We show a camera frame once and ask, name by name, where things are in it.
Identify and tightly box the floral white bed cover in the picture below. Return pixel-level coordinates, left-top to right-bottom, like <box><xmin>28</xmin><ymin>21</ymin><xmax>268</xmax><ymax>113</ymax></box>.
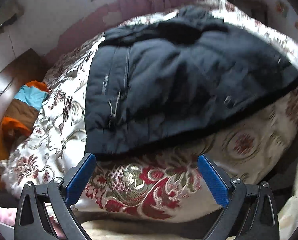
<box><xmin>0</xmin><ymin>0</ymin><xmax>298</xmax><ymax>221</ymax></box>

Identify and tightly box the pink cloth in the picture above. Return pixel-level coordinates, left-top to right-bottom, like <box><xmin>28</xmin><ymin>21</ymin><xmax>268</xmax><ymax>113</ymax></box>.
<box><xmin>0</xmin><ymin>201</ymin><xmax>64</xmax><ymax>239</ymax></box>

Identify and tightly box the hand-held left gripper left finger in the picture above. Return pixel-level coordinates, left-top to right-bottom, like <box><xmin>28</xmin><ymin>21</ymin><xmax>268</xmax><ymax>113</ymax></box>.
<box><xmin>14</xmin><ymin>153</ymin><xmax>97</xmax><ymax>240</ymax></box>

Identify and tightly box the wooden headboard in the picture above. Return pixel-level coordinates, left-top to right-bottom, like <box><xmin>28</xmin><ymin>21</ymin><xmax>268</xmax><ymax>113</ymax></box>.
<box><xmin>0</xmin><ymin>49</ymin><xmax>47</xmax><ymax>188</ymax></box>

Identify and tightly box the dark navy padded jacket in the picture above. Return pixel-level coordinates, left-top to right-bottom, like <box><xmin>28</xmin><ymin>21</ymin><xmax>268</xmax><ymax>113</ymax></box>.
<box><xmin>84</xmin><ymin>5</ymin><xmax>298</xmax><ymax>161</ymax></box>

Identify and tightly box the orange blue brown cloth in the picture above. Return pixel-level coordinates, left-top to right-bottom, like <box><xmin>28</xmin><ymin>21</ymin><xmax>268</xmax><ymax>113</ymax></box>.
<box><xmin>2</xmin><ymin>80</ymin><xmax>50</xmax><ymax>138</ymax></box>

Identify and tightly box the black cloth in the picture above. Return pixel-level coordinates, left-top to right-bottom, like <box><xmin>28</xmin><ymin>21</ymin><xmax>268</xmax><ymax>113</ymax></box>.
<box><xmin>0</xmin><ymin>186</ymin><xmax>20</xmax><ymax>208</ymax></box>

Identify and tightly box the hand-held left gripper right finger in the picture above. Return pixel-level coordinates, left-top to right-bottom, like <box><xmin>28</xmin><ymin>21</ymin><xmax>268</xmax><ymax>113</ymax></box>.
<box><xmin>197</xmin><ymin>155</ymin><xmax>280</xmax><ymax>240</ymax></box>

